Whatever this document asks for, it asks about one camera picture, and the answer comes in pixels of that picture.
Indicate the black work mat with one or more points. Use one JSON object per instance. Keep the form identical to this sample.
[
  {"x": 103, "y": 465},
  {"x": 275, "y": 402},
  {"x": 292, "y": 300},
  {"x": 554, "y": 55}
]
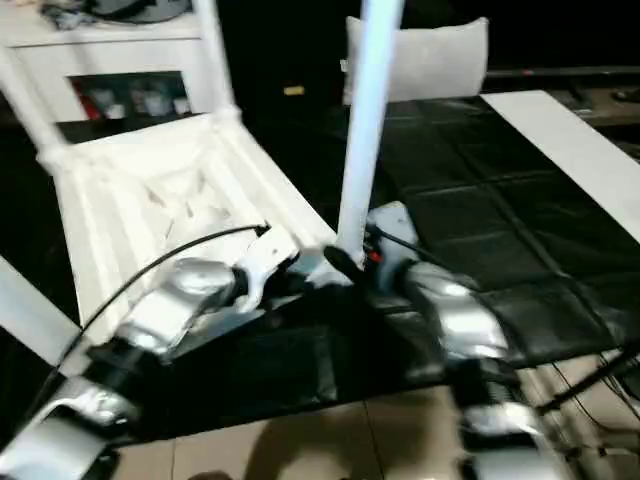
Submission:
[{"x": 475, "y": 175}]

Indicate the small white cup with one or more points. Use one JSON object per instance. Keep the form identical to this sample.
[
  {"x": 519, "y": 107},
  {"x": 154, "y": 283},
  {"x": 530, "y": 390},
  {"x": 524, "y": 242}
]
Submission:
[
  {"x": 116, "y": 111},
  {"x": 180, "y": 106}
]

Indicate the dark crumpled cloth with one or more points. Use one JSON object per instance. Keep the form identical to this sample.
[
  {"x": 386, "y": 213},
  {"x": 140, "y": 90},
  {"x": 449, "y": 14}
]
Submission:
[{"x": 65, "y": 15}]

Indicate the black tall furniture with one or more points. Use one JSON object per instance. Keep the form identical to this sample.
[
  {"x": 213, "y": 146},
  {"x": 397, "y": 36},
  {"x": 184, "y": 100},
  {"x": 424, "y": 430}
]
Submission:
[{"x": 280, "y": 45}]

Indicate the white flat sheet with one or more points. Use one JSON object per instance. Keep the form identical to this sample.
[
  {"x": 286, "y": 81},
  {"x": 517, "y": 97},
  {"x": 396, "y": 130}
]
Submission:
[{"x": 565, "y": 140}]

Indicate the tall white jar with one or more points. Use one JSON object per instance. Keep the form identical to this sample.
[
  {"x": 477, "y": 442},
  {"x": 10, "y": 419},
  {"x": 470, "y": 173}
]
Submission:
[{"x": 152, "y": 104}]

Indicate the black work table leg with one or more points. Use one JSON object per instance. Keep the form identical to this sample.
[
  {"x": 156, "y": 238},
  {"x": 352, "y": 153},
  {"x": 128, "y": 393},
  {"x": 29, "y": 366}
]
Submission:
[{"x": 590, "y": 382}]

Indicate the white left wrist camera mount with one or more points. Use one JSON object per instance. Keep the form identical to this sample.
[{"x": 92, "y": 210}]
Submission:
[{"x": 265, "y": 250}]

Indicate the white plastic table top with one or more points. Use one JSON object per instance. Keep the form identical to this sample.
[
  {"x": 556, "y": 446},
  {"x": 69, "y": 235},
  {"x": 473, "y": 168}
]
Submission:
[{"x": 125, "y": 175}]

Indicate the small yellow label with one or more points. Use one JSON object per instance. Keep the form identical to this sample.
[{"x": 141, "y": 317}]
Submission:
[{"x": 293, "y": 90}]

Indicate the grey printed cushion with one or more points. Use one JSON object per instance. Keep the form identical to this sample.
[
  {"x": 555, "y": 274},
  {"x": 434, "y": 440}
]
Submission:
[{"x": 435, "y": 60}]

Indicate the white plastic table leg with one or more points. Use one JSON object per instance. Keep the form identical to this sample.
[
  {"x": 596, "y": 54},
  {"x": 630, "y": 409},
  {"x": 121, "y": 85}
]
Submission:
[
  {"x": 25, "y": 100},
  {"x": 30, "y": 310},
  {"x": 365, "y": 125},
  {"x": 215, "y": 50}
]

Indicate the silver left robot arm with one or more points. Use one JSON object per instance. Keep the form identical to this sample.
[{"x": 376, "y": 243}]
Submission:
[{"x": 175, "y": 300}]

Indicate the small red bottle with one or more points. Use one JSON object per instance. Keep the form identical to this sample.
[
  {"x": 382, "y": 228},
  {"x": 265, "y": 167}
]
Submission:
[{"x": 87, "y": 102}]

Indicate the white glass-door cabinet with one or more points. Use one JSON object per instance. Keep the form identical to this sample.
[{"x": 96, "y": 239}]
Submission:
[{"x": 125, "y": 55}]

